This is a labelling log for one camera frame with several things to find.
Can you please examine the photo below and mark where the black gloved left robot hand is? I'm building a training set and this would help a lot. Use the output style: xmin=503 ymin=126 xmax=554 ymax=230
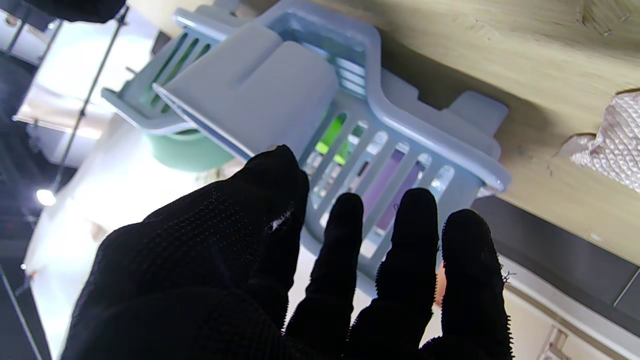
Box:
xmin=60 ymin=145 xmax=513 ymax=360

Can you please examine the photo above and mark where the beige wiping cloth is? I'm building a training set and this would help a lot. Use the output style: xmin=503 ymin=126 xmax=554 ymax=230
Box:
xmin=570 ymin=91 xmax=640 ymax=193

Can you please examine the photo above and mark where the blue plastic drip tray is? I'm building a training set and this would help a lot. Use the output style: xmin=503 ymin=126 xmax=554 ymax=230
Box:
xmin=172 ymin=0 xmax=510 ymax=161

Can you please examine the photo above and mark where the metal backdrop frame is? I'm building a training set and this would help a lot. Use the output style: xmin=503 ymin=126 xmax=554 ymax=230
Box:
xmin=47 ymin=5 xmax=131 ymax=193

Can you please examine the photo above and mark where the lime green bowl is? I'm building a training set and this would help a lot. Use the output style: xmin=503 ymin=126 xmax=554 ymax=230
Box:
xmin=314 ymin=112 xmax=366 ymax=167

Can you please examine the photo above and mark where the blue plastic dish rack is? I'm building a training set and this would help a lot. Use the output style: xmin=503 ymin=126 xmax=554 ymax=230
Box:
xmin=101 ymin=0 xmax=512 ymax=286

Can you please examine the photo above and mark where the purple plastic cup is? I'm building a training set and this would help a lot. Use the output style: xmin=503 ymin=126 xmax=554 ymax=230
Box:
xmin=357 ymin=147 xmax=426 ymax=233

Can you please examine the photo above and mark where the pale green plate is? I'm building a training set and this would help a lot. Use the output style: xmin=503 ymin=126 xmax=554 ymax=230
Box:
xmin=145 ymin=129 xmax=236 ymax=173

